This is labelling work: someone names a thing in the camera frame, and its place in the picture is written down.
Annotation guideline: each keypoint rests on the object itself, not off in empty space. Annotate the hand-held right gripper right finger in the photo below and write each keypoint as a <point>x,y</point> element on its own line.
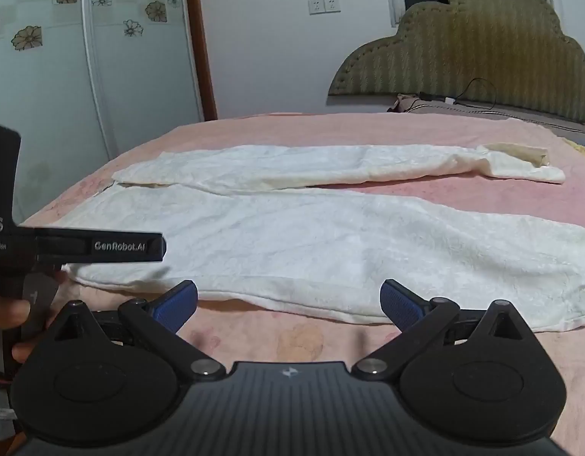
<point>401,306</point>

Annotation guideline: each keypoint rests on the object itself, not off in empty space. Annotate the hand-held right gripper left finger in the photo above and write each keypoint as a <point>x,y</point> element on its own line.
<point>176,306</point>

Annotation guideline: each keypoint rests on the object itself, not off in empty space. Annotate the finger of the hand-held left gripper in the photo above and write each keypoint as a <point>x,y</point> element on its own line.
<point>107,247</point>

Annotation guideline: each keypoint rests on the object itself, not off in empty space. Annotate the white pants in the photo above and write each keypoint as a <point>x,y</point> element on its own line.
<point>292,242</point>

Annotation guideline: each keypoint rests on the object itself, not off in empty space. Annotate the person's left hand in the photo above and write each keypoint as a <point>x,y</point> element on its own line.
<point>7,313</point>

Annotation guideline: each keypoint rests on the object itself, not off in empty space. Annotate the pink blanket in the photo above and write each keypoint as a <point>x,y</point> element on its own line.
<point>416,194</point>

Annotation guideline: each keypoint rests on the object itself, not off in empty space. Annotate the floral print wardrobe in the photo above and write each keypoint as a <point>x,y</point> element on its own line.
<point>50,80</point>

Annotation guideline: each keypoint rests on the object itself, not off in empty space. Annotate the beige pillow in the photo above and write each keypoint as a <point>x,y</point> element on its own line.
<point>406,103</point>

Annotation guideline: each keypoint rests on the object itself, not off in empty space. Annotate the grey bed sheet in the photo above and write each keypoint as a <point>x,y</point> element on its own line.
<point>511,115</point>

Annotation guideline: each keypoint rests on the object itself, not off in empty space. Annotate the olive padded headboard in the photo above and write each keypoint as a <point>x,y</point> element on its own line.
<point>463,47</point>

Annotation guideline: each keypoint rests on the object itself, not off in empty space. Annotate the brown wooden door frame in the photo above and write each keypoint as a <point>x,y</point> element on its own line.
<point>200,47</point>

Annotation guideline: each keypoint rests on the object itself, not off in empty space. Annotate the white wall socket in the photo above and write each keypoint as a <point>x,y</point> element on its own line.
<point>315,5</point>
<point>332,4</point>

